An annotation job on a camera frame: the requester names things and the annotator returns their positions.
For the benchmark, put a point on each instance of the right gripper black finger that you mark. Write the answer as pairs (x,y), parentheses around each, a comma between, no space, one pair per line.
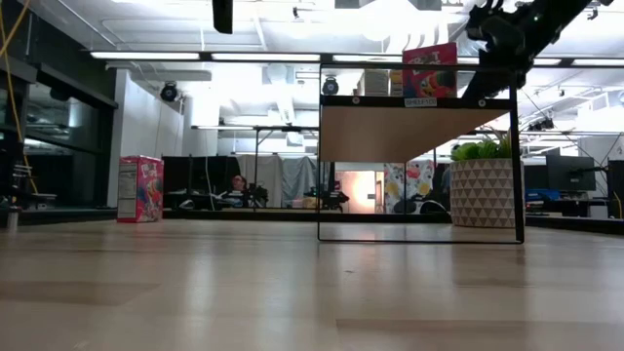
(492,80)

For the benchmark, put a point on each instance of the red Froot Loops cereal box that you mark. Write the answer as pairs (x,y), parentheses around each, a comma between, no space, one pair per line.
(429,73)
(146,190)

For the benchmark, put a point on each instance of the black background robot arm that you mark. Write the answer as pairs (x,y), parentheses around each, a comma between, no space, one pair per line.
(331,199)

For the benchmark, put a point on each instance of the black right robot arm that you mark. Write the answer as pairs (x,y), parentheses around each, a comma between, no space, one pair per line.
(560,14)

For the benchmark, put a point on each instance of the long ceiling light bar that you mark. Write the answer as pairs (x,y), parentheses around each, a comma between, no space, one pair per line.
(263,56)

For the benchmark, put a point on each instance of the black round spotlight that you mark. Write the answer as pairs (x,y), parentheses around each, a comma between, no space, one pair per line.
(169,91)
(330,86)

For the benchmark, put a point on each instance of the succulent in white patterned pot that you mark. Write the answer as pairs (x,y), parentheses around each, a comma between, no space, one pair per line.
(480,195)

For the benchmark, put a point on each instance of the black computer monitor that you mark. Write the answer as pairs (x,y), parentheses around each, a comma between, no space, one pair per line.
(616,187)
(570,173)

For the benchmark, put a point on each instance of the blue box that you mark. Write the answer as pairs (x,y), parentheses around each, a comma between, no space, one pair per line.
(541,195)

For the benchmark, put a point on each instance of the colourful patterned cloth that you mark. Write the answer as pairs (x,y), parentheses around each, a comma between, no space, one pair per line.
(409,183)

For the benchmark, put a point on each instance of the person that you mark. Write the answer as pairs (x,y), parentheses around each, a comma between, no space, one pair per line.
(239,181)

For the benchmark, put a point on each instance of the black device on tripod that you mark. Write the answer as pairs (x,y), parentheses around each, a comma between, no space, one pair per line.
(253,195)

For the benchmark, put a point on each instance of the wooden shelf with black frame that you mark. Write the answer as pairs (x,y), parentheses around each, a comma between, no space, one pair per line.
(390,134)

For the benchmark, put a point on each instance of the black background table frame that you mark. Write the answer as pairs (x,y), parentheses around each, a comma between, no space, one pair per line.
(257,146)

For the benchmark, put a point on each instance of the black aluminium table frame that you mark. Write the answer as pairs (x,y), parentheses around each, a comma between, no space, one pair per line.
(292,217)

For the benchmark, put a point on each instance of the small white post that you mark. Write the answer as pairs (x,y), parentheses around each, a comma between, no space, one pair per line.
(12,219)

